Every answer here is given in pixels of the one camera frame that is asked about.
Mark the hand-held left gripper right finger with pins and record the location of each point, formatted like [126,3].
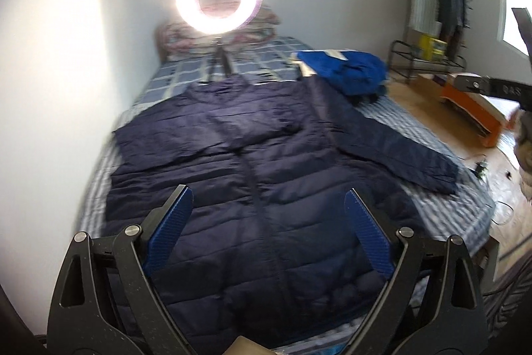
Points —
[368,230]

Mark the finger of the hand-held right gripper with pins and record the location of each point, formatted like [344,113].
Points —
[524,30]

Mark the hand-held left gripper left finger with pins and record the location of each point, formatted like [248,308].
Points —
[172,222]

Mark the navy puffer jacket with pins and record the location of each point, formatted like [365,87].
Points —
[266,155]

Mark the person's right forearm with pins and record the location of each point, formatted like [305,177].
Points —
[524,155]

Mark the hanging dark clothes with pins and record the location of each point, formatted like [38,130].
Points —
[451,5]

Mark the blue clothes pile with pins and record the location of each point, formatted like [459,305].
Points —
[349,72]

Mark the window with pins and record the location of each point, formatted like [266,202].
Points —
[517,14]

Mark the orange box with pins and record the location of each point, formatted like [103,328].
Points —
[461,101]

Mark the bed with striped blue blanket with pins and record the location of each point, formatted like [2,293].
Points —
[436,205]

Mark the yellow box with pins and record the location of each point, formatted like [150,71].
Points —
[432,47]

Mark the black metal rack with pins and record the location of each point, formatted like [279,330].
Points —
[399,47]

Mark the folded floral quilt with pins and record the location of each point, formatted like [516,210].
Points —
[178,43]

